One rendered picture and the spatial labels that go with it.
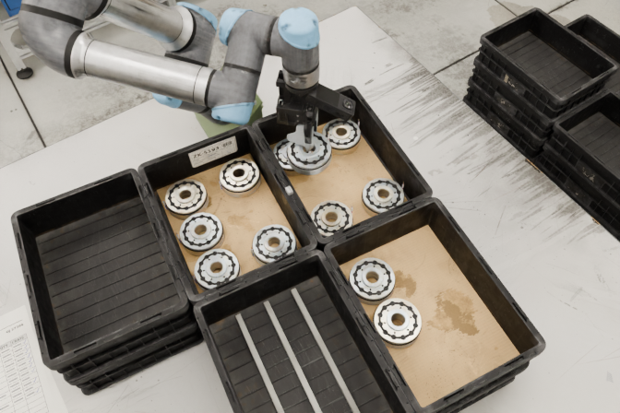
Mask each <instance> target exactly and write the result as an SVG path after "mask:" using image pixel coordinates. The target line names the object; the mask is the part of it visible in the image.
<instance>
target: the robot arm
mask: <svg viewBox="0 0 620 413"><path fill-rule="evenodd" d="M95 18H100V19H102V20H105V21H108V22H110V23H113V24H115V25H117V26H120V27H123V28H125V29H128V30H132V31H134V32H137V33H140V34H142V35H145V36H148V37H150V38H152V39H155V40H157V41H158V43H159V45H160V46H161V47H162V48H163V49H165V54H164V56H161V55H157V54H154V53H147V52H143V51H140V50H136V49H132V48H128V47H125V46H121V45H117V44H113V43H110V42H107V41H100V40H96V39H94V37H93V35H92V34H91V33H90V32H87V31H84V30H82V29H83V25H84V21H90V20H93V19H95ZM217 26H218V20H217V19H216V17H215V16H214V15H213V14H212V13H210V12H209V11H208V10H206V9H204V8H201V7H199V6H196V5H193V4H189V3H186V2H179V3H177V4H176V6H166V5H164V4H162V3H159V2H157V1H155V0H22V2H21V7H20V10H19V12H18V27H19V31H20V34H21V36H22V38H23V41H24V42H25V43H26V44H27V46H28V47H29V49H30V50H31V52H32V53H33V54H34V55H35V56H36V57H37V58H38V59H39V60H40V61H41V62H42V63H44V64H45V65H47V66H48V67H50V68H51V69H53V71H55V72H57V73H59V74H61V75H63V76H66V77H72V78H75V79H80V80H81V79H84V78H85V77H93V78H97V79H100V80H104V81H108V82H111V83H114V84H118V85H122V86H126V87H130V88H133V89H140V90H144V91H147V92H151V93H152V96H153V98H154V99H155V100H156V101H157V102H158V103H160V104H162V105H165V106H168V107H170V108H173V109H180V110H185V111H189V112H196V113H200V114H201V115H202V116H204V117H205V118H207V119H208V120H210V121H211V122H212V123H214V124H221V125H226V124H229V123H232V124H239V125H245V124H247V123H248V122H249V119H250V115H251V112H252V110H253V106H254V105H255V97H256V91H257V87H258V83H259V79H260V75H261V72H262V68H263V64H264V61H265V56H266V55H271V56H278V57H281V61H282V70H280V71H279V74H278V77H277V80H276V87H279V94H280V95H279V97H278V102H277V106H276V113H277V122H278V124H286V125H292V126H295V124H298V125H297V126H296V132H294V133H290V134H288V135H287V139H288V140H289V141H291V142H293V143H296V144H299V145H302V146H304V147H305V150H306V151H308V152H309V151H310V150H311V149H312V148H313V147H314V131H315V132H317V122H318V108H319V109H321V110H323V111H325V112H328V113H331V114H333V115H335V116H337V117H339V118H340V119H342V120H344V121H346V122H348V121H349V120H350V119H351V118H352V117H353V116H354V111H355V105H356V102H355V100H352V99H350V98H348V97H346V96H344V95H342V94H340V93H338V92H337V91H335V90H333V89H331V88H328V87H326V86H324V85H322V84H320V83H319V77H320V63H319V42H320V32H319V27H318V19H317V16H316V14H315V13H314V12H312V11H311V10H309V9H307V8H304V7H298V8H293V7H292V8H289V9H287V10H285V11H284V12H283V13H282V14H281V15H280V17H276V16H272V15H268V14H264V13H259V12H255V11H253V10H251V9H242V8H234V7H232V8H229V9H227V10H226V11H225V12H224V13H223V15H222V17H221V21H220V25H219V28H220V31H219V38H220V41H221V43H222V44H224V45H226V46H227V47H228V48H227V52H226V55H225V59H224V63H223V67H222V70H221V71H220V70H216V69H212V68H208V66H209V59H210V55H211V51H212V47H213V43H214V39H215V37H216V35H217ZM279 116H280V119H279Z"/></svg>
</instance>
